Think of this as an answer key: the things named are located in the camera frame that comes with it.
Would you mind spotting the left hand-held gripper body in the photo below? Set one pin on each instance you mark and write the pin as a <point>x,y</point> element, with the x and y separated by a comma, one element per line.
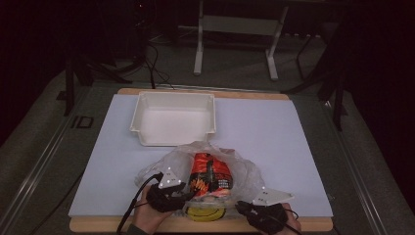
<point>163,199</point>

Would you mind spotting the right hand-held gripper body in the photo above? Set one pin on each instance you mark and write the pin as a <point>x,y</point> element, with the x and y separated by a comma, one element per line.
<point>267,215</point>

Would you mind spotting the red orange snack packet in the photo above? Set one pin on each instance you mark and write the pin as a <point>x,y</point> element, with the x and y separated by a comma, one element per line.
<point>208,173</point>

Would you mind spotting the clear plastic bag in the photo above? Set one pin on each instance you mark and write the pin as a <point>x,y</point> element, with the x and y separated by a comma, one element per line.
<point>244,173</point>

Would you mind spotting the white plastic bin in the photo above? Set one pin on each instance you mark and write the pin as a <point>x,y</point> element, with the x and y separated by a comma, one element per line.
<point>173,124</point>

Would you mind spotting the person's left hand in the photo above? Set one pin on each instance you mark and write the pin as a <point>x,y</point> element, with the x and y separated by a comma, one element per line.
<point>145,218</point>

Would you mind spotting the person's right hand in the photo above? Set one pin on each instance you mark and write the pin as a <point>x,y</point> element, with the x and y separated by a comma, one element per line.
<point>293,225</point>

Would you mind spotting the pale blue table sheet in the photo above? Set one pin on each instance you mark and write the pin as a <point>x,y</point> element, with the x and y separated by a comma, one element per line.
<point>277,137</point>

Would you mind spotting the black metal stand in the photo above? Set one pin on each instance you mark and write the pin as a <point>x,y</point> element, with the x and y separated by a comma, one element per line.
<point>339,98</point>

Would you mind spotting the black tripod stand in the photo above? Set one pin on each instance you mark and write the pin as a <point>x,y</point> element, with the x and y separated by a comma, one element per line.
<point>69,91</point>

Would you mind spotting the white metal stand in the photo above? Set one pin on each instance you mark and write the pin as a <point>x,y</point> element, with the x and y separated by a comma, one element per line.
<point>241,25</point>

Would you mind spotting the metal floor rail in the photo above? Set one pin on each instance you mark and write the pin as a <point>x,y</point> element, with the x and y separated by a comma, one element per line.
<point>36,176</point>
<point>359,176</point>

